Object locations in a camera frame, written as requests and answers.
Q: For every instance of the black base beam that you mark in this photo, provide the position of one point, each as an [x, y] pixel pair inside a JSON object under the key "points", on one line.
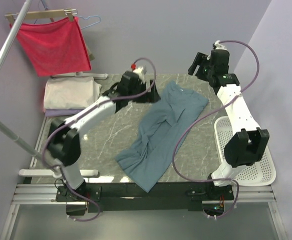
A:
{"points": [[163, 196]]}

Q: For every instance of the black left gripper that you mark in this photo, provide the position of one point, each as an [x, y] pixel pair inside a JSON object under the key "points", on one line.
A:
{"points": [[152, 97]]}

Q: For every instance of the folded purple t shirt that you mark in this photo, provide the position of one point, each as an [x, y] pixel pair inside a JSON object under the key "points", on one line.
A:
{"points": [[61, 112]]}

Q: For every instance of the aluminium rail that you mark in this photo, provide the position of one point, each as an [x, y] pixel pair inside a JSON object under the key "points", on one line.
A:
{"points": [[45, 194]]}

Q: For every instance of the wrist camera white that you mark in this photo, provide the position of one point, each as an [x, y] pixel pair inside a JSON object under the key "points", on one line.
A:
{"points": [[141, 72], [219, 46]]}

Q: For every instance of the folded white t shirt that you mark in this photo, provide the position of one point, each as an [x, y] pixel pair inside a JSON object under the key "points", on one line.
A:
{"points": [[70, 93]]}

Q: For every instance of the tan cloth behind towel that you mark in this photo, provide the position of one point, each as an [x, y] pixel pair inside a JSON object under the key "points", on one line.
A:
{"points": [[90, 55]]}

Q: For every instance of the wooden clip hanger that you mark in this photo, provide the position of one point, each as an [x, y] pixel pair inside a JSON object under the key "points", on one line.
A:
{"points": [[51, 14]]}

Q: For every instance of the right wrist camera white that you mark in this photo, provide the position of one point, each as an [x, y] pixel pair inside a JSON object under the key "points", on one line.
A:
{"points": [[219, 46]]}

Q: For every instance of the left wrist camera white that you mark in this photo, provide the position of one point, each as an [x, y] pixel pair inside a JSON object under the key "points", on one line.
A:
{"points": [[141, 72]]}

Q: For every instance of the white perforated plastic basket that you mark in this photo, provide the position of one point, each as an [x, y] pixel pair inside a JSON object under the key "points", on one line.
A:
{"points": [[261, 173]]}

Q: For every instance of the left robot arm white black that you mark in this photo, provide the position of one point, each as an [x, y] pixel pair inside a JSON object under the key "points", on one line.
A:
{"points": [[64, 141]]}

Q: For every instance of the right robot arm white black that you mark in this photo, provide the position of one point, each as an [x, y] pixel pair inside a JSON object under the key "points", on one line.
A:
{"points": [[248, 141]]}

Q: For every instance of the blue t shirt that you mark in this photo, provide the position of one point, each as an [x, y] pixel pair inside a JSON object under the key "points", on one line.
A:
{"points": [[150, 155]]}

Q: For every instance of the red towel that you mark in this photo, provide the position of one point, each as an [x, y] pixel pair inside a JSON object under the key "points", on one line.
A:
{"points": [[55, 48]]}

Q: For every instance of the grey metal clothes rack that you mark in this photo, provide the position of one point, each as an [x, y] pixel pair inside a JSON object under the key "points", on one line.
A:
{"points": [[21, 97]]}

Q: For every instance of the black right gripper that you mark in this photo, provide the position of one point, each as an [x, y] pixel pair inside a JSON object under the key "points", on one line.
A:
{"points": [[197, 61]]}

